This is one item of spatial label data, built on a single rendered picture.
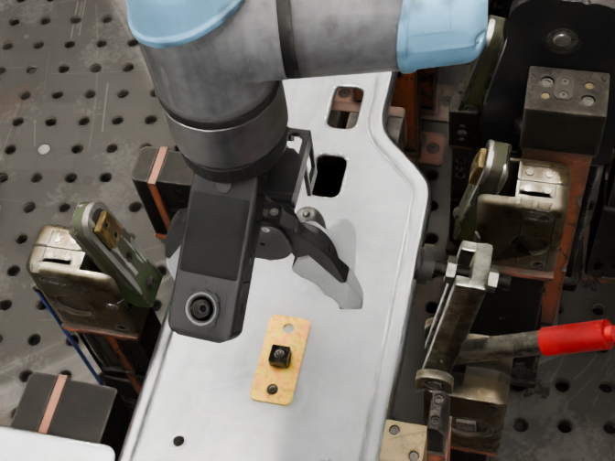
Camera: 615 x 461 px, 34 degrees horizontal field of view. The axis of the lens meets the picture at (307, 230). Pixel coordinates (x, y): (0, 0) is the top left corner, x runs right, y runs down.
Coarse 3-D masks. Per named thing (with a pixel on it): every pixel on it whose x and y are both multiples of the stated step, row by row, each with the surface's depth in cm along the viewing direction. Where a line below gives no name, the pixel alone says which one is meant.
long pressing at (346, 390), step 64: (320, 128) 103; (384, 128) 102; (384, 192) 98; (384, 256) 94; (256, 320) 92; (320, 320) 91; (384, 320) 90; (192, 384) 89; (320, 384) 88; (384, 384) 87; (128, 448) 87; (192, 448) 86; (256, 448) 85; (320, 448) 85
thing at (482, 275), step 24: (432, 264) 68; (456, 264) 69; (480, 264) 68; (456, 288) 68; (480, 288) 67; (504, 288) 69; (456, 312) 71; (432, 336) 81; (456, 336) 74; (432, 360) 78
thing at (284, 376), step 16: (272, 320) 91; (288, 320) 91; (304, 320) 91; (272, 336) 90; (288, 336) 90; (304, 336) 90; (272, 352) 89; (288, 352) 88; (256, 368) 89; (272, 368) 89; (288, 368) 89; (256, 384) 88; (272, 384) 88; (288, 384) 88; (256, 400) 87; (272, 400) 87; (288, 400) 87
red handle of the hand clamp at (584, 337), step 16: (608, 320) 73; (496, 336) 78; (512, 336) 77; (528, 336) 76; (544, 336) 74; (560, 336) 74; (576, 336) 73; (592, 336) 72; (608, 336) 72; (464, 352) 79; (480, 352) 78; (496, 352) 77; (512, 352) 76; (528, 352) 76; (544, 352) 75; (560, 352) 74; (576, 352) 73
